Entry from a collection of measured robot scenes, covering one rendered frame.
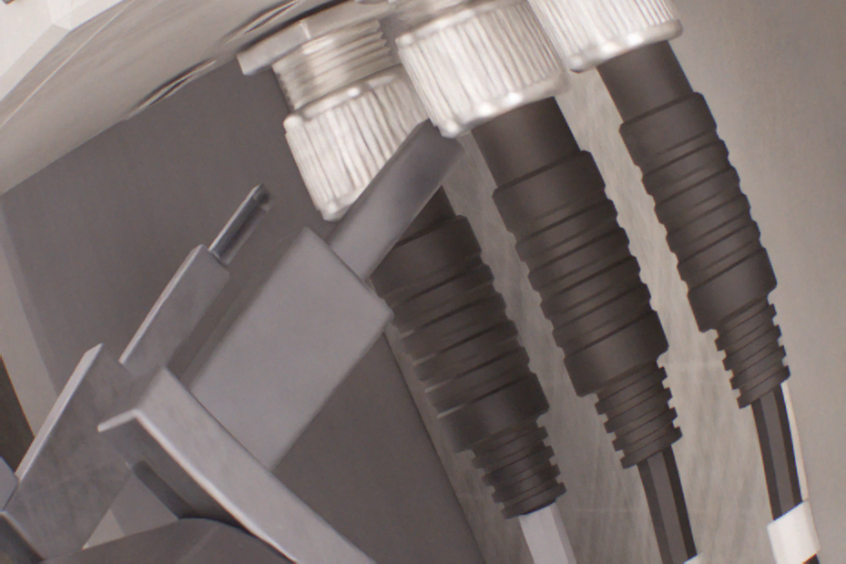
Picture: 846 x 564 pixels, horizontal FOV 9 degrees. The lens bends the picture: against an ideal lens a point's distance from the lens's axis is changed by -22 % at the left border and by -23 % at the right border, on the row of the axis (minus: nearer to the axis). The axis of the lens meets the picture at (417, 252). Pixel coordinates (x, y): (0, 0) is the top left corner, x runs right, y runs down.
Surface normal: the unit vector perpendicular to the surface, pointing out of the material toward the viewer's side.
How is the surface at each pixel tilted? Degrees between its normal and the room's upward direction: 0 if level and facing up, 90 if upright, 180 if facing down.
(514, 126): 50
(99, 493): 44
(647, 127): 62
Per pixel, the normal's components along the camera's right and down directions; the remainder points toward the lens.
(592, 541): -0.84, 0.38
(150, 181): 0.33, -0.18
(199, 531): -0.30, -0.72
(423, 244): 0.07, -0.06
